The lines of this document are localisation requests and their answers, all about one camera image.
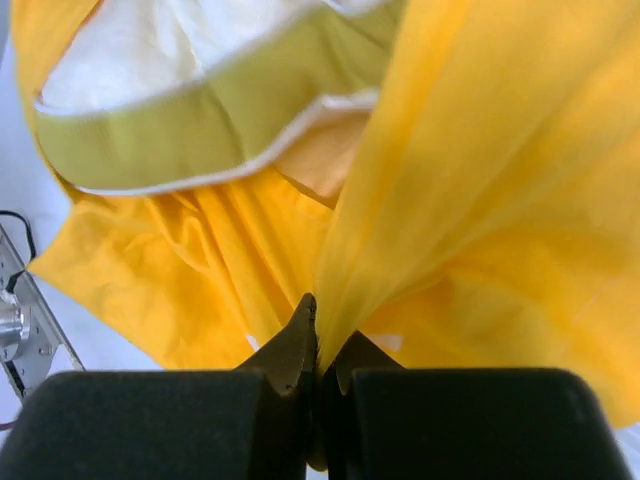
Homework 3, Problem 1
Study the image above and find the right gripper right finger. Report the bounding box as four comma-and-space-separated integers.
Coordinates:
322, 333, 631, 479

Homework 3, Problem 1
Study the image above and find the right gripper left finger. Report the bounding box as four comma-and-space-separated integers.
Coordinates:
1, 295, 316, 479

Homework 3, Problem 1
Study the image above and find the cream white pillow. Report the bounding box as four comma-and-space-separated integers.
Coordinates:
34, 1, 404, 196

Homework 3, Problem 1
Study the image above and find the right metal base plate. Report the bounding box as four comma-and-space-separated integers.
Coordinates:
1, 232, 84, 399

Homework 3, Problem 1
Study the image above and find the yellow pillowcase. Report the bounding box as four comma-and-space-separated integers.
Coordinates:
10, 1, 639, 429

